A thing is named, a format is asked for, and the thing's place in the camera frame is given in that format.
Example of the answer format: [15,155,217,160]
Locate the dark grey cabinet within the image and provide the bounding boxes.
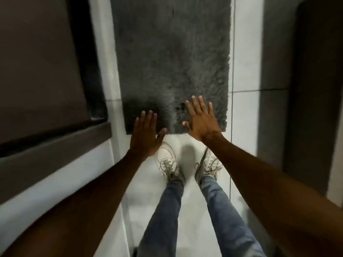
[257,0,343,198]

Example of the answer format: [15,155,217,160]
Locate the white left sneaker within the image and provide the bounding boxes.
[156,142,186,185]

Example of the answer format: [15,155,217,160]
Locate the blue denim jeans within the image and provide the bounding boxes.
[136,175,266,257]

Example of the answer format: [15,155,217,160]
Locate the brown upholstered bed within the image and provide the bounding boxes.
[0,0,112,205]

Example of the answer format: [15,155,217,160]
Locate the person's left hand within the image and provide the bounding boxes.
[130,110,168,159]

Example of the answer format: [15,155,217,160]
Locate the grey shaggy rug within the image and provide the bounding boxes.
[110,0,232,135]

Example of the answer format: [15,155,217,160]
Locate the white sneaker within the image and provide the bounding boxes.
[194,147,223,185]
[156,142,186,185]

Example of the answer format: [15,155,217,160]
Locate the person's left forearm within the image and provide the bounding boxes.
[0,149,148,257]

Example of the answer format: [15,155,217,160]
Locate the person's right hand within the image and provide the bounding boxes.
[182,95,224,144]

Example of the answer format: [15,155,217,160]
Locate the person's right forearm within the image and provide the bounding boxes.
[202,132,343,257]

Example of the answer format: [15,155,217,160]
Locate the white right sneaker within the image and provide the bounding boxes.
[194,147,223,185]

